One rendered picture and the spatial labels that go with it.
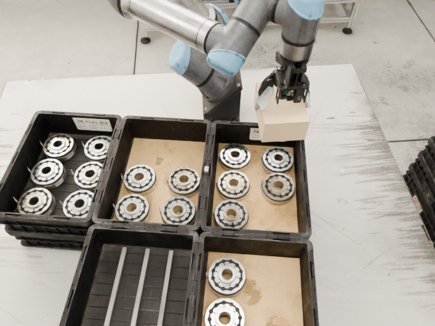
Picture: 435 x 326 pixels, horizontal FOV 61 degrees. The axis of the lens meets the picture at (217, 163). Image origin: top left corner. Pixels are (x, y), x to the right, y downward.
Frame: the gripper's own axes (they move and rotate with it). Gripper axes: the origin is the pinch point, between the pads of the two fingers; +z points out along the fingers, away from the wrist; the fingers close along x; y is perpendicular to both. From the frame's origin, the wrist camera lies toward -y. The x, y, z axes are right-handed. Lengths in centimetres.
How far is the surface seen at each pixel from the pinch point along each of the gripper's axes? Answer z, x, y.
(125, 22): 112, -78, -211
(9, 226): 24, -80, 19
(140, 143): 27, -44, -12
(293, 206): 26.6, 4.8, 17.2
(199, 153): 26.9, -23.4, -5.5
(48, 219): 17, -66, 21
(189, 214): 23.9, -27.5, 19.0
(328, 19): 98, 86, -182
